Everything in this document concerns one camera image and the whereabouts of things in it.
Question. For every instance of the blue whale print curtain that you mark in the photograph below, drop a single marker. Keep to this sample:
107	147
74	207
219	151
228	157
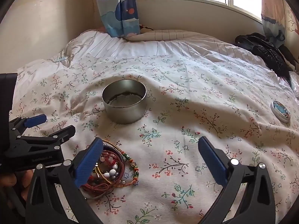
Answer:
119	9

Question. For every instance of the round tin lid blue print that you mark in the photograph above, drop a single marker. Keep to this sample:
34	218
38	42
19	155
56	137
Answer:
280	111

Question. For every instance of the pink cloth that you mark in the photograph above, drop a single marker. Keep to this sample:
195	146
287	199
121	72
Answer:
101	28

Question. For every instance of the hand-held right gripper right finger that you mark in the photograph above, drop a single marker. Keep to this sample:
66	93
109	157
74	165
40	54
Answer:
211	161

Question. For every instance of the beige striped quilt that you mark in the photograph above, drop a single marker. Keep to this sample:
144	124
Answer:
177	35

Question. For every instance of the person's left hand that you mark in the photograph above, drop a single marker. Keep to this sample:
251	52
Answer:
10	182

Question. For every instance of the round metal tin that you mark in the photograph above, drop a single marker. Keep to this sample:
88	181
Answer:
126	110

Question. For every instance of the pink cartoon print curtain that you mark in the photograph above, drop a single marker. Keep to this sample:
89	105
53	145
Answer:
272	7

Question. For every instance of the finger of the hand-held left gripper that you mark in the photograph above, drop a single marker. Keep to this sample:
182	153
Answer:
53	136
35	120

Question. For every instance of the black bag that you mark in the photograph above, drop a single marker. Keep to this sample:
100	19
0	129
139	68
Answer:
266	49

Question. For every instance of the floral blanket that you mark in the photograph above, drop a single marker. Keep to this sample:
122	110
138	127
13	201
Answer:
186	121

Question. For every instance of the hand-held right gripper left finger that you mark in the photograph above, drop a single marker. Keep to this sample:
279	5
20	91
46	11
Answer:
90	161

